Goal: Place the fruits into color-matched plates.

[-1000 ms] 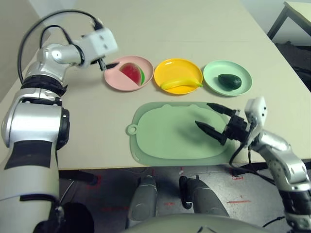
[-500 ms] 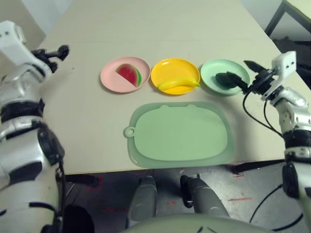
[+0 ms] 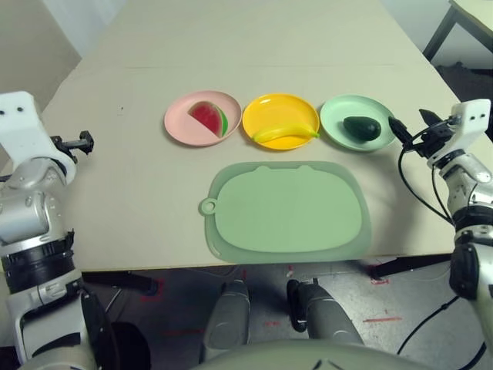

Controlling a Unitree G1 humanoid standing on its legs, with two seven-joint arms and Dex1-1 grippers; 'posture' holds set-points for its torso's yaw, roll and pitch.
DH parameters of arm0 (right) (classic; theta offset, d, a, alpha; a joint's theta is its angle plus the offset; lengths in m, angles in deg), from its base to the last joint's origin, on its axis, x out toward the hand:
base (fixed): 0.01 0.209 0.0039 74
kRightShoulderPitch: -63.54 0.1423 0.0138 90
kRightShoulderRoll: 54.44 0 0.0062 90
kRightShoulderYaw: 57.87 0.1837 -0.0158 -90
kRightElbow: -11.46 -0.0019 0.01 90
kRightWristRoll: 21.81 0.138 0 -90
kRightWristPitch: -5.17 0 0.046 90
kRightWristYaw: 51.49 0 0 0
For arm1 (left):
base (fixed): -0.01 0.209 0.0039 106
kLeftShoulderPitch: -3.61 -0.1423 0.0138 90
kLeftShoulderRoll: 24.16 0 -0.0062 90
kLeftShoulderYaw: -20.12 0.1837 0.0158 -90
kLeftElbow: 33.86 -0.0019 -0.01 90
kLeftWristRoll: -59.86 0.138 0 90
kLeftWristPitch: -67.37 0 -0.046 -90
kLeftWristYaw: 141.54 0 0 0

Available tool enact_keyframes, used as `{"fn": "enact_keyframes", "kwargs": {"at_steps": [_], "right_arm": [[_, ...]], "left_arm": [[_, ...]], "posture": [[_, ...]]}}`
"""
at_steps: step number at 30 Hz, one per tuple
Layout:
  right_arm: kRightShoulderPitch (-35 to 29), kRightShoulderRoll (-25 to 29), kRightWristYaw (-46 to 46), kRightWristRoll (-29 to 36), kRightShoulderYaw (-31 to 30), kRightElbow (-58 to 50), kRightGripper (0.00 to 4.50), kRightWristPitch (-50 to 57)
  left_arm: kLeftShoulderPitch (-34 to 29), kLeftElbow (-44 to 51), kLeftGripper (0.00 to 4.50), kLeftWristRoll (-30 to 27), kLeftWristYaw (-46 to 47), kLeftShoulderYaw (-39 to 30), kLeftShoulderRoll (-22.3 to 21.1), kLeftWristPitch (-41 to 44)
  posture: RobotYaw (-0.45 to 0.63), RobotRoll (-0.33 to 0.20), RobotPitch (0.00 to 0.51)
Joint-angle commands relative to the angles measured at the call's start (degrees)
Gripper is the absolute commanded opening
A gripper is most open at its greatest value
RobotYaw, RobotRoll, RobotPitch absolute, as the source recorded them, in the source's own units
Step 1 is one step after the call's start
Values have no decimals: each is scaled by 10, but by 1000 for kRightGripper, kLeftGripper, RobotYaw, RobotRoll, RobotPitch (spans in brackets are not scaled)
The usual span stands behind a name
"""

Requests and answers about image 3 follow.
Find beige side table black legs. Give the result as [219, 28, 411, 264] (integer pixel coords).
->
[422, 0, 493, 74]

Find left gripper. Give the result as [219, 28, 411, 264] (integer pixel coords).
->
[49, 130, 96, 165]

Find black cable hanging from arm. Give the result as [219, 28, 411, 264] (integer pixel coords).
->
[396, 296, 493, 370]

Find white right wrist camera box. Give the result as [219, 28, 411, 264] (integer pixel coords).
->
[442, 98, 493, 163]

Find grey robot leg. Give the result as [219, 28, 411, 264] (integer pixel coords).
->
[287, 279, 365, 346]
[202, 279, 251, 352]

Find green silicone cutting mat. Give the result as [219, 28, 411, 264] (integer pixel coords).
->
[198, 160, 373, 264]

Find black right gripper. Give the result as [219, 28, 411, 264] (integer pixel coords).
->
[387, 109, 459, 158]

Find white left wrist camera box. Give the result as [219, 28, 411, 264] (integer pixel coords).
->
[0, 91, 78, 184]

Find yellow plastic plate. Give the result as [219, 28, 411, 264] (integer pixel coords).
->
[242, 92, 320, 152]

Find dark green toy avocado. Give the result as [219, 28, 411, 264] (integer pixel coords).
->
[343, 116, 382, 140]

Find green plastic plate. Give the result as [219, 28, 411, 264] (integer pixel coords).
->
[320, 94, 397, 153]

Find yellow toy banana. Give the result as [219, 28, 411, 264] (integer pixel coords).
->
[250, 122, 321, 144]

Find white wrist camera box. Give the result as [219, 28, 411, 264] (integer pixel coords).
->
[442, 98, 493, 163]
[0, 91, 78, 184]

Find grey robot torso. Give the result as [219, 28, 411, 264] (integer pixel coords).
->
[196, 338, 409, 370]

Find grey robot left leg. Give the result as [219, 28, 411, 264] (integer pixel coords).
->
[202, 279, 251, 352]

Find red toy watermelon slice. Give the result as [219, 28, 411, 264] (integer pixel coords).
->
[187, 100, 230, 139]

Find pink plastic plate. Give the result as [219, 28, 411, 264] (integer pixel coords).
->
[164, 90, 243, 147]

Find black table leg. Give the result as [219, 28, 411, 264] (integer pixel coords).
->
[369, 254, 458, 281]

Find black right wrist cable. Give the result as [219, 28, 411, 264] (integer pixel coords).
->
[397, 129, 461, 228]

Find grey robot right leg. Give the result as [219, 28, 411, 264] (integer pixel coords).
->
[287, 279, 365, 346]

